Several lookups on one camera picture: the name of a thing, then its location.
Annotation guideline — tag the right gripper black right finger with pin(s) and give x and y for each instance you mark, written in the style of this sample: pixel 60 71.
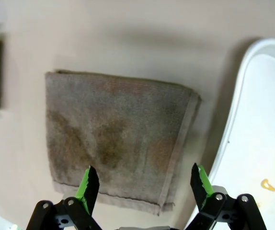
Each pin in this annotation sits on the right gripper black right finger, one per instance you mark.
pixel 223 213

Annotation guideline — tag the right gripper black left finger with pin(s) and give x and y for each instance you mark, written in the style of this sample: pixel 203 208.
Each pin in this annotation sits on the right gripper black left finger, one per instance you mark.
pixel 80 210

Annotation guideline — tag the metal baking tray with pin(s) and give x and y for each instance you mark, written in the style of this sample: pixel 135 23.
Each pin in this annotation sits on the metal baking tray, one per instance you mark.
pixel 259 119

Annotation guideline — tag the brown stained cleaning cloth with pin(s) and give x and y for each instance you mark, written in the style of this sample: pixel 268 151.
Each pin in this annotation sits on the brown stained cleaning cloth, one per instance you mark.
pixel 128 119

